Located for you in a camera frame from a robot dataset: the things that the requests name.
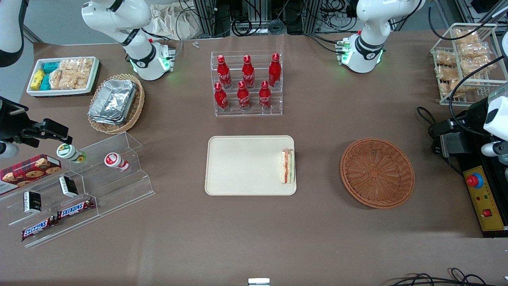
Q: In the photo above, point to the red tartan cookie box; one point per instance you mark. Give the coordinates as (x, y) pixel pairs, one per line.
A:
(27, 172)

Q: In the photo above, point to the clear acrylic bottle rack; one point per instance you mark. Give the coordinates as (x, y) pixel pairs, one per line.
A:
(234, 112)

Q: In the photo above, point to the clear rice cracker bag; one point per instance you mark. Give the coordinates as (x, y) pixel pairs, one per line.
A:
(452, 89)
(474, 51)
(478, 66)
(467, 35)
(77, 64)
(77, 79)
(445, 58)
(447, 73)
(56, 79)

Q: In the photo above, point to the aluminium profile frame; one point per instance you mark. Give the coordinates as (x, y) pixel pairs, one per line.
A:
(210, 16)

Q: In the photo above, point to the red cola bottle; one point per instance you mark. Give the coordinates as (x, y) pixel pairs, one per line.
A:
(248, 73)
(243, 97)
(221, 99)
(274, 71)
(265, 97)
(224, 73)

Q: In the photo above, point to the grey metal box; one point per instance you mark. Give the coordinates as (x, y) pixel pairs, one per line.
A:
(451, 145)

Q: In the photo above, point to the teal snack packet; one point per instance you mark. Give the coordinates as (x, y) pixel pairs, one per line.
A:
(50, 66)
(46, 82)

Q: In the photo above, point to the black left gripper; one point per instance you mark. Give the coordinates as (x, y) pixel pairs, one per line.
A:
(473, 116)

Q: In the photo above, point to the light oval wicker basket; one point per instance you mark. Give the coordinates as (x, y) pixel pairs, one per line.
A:
(138, 105)

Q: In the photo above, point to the small black snack box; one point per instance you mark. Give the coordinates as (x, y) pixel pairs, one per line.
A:
(31, 201)
(68, 186)

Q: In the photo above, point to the aluminium foil tray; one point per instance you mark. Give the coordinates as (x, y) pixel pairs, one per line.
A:
(113, 99)

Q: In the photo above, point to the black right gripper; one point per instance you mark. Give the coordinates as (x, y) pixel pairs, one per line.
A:
(12, 124)

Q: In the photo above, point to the brown round wicker basket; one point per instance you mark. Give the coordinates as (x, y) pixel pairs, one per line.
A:
(377, 174)

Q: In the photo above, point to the white cloth bag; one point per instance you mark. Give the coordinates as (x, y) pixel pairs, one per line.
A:
(174, 24)

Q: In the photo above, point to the Snickers chocolate bar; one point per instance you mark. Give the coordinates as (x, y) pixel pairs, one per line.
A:
(37, 229)
(75, 208)

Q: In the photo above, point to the green sunflower yogurt cup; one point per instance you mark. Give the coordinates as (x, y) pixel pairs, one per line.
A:
(67, 151)

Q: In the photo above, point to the triangle sandwich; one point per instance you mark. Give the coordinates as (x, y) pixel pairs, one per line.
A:
(287, 169)

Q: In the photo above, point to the cream plastic tray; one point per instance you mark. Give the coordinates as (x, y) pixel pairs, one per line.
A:
(246, 167)

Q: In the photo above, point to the yellow emergency stop box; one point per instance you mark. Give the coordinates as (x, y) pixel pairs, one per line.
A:
(486, 198)

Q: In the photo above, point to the white rectangular plastic bin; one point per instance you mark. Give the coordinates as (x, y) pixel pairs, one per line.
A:
(59, 93)

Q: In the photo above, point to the yellow snack packet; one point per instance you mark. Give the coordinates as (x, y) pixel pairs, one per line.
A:
(37, 79)

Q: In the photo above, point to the red yogurt cup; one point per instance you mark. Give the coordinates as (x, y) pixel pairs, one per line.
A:
(114, 160)

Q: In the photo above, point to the clear acrylic stepped riser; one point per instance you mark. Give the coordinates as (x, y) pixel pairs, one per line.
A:
(49, 190)
(131, 186)

